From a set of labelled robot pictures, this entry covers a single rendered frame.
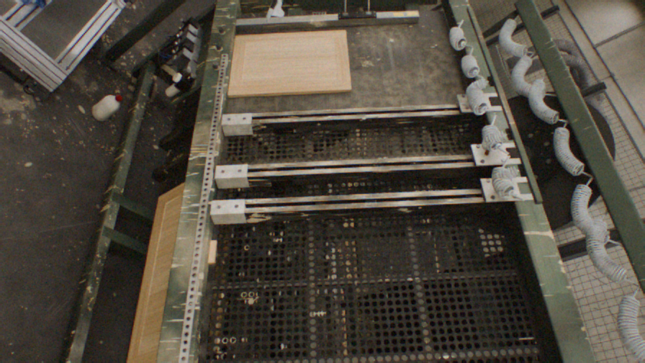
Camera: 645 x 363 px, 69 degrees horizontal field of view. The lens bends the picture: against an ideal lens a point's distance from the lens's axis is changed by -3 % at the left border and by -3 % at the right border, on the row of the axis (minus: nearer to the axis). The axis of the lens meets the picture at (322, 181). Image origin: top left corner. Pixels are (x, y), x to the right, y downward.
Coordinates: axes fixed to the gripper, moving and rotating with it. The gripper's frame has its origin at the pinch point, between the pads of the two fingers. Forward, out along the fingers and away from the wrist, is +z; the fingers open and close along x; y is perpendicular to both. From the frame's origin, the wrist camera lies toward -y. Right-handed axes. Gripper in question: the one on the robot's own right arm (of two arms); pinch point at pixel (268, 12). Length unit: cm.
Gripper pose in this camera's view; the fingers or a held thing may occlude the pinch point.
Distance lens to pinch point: 199.9
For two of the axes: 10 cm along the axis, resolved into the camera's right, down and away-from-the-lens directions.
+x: 0.8, -7.1, 7.0
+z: -4.3, 6.1, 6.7
